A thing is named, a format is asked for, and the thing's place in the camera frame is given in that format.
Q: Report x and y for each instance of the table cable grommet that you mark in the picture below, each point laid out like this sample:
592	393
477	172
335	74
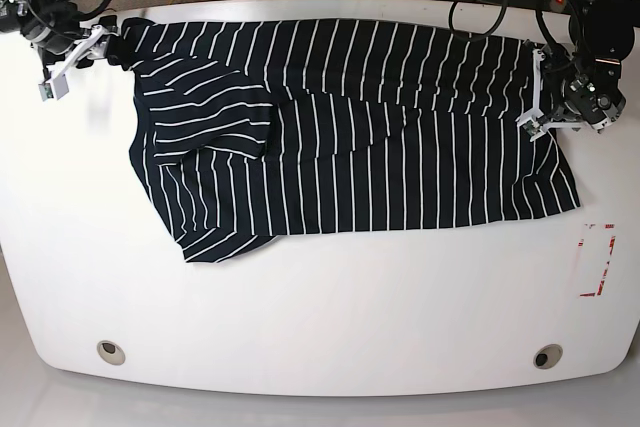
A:
111	353
548	356

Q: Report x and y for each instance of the red tape rectangle marker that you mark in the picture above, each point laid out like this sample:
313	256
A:
593	259

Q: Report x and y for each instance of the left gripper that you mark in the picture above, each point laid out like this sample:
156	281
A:
581	89

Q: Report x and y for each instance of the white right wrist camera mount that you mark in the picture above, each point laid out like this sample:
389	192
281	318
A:
70	62

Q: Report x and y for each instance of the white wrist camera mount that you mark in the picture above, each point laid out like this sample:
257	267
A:
70	62
548	109

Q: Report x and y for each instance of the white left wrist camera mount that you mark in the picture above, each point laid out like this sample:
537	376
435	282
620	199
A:
548	109

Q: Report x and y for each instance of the right table cable grommet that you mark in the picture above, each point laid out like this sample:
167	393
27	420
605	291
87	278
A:
548	356

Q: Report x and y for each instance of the left table cable grommet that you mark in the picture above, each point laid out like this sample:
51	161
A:
111	353

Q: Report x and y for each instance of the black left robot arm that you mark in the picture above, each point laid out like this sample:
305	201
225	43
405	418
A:
597	28

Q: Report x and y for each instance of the navy white striped T-shirt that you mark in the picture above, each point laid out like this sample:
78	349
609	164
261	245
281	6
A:
249	131

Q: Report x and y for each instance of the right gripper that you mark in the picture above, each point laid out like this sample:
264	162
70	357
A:
56	35

